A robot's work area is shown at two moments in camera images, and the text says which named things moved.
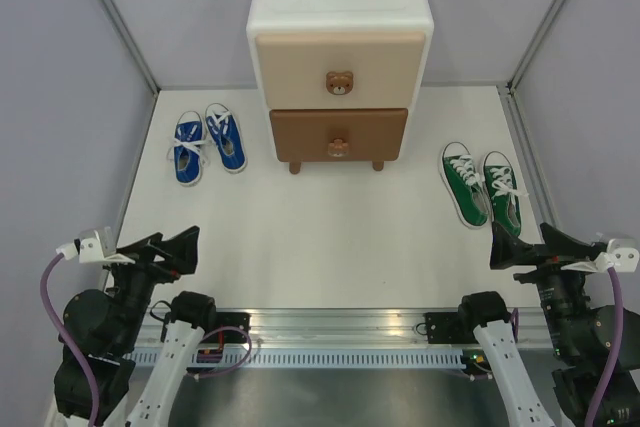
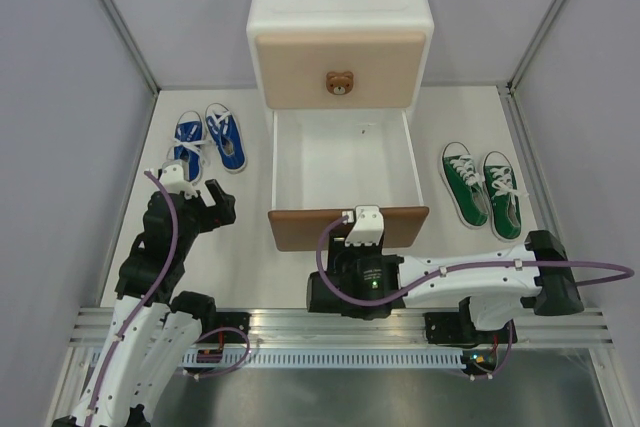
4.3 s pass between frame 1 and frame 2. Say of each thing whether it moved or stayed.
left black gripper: moved
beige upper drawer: stayed
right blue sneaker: stayed
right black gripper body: moved
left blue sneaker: stayed
